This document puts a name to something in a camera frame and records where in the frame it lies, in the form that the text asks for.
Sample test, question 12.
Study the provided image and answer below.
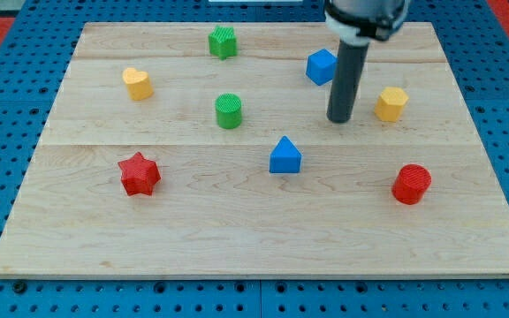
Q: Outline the red star block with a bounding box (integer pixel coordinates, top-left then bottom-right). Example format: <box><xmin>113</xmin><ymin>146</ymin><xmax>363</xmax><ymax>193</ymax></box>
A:
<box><xmin>118</xmin><ymin>152</ymin><xmax>162</xmax><ymax>196</ymax></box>

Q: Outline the green cylinder block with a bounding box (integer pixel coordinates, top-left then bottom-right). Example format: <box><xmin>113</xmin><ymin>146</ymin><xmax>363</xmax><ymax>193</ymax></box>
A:
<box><xmin>215</xmin><ymin>93</ymin><xmax>242</xmax><ymax>129</ymax></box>

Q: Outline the yellow hexagon block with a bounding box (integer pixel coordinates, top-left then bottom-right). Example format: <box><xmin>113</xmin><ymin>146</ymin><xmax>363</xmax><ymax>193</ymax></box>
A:
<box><xmin>374</xmin><ymin>87</ymin><xmax>409</xmax><ymax>122</ymax></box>

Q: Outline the grey robot arm flange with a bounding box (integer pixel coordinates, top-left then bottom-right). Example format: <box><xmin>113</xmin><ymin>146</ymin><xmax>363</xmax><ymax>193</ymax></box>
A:
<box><xmin>324</xmin><ymin>0</ymin><xmax>411</xmax><ymax>46</ymax></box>

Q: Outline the blue cube block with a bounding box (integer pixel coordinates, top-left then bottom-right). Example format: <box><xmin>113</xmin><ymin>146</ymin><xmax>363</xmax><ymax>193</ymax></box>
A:
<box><xmin>306</xmin><ymin>49</ymin><xmax>337</xmax><ymax>86</ymax></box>

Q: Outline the yellow heart block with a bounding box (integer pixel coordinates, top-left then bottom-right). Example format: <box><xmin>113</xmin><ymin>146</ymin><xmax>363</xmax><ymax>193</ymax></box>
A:
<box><xmin>122</xmin><ymin>67</ymin><xmax>154</xmax><ymax>101</ymax></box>

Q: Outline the blue triangle block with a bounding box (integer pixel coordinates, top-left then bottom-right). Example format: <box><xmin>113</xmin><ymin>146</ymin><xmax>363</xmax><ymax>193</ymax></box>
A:
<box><xmin>269</xmin><ymin>136</ymin><xmax>302</xmax><ymax>173</ymax></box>

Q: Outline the green star block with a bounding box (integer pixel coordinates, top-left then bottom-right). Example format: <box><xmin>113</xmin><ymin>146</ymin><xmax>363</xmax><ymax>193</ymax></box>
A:
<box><xmin>208</xmin><ymin>26</ymin><xmax>238</xmax><ymax>60</ymax></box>

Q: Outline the wooden board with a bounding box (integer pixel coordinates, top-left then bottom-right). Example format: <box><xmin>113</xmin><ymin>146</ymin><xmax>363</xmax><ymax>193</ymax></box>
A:
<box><xmin>0</xmin><ymin>22</ymin><xmax>509</xmax><ymax>280</ymax></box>

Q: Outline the red cylinder block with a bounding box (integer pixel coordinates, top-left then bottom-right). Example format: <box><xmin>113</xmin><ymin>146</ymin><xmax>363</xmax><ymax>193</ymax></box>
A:
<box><xmin>391</xmin><ymin>164</ymin><xmax>432</xmax><ymax>205</ymax></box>

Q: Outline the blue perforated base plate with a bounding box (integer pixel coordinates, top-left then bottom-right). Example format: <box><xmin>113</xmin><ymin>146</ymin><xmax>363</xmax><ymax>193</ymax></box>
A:
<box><xmin>0</xmin><ymin>0</ymin><xmax>509</xmax><ymax>317</ymax></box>

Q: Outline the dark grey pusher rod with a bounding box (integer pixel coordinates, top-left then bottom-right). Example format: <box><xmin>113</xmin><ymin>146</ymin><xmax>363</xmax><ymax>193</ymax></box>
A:
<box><xmin>326</xmin><ymin>41</ymin><xmax>368</xmax><ymax>124</ymax></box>

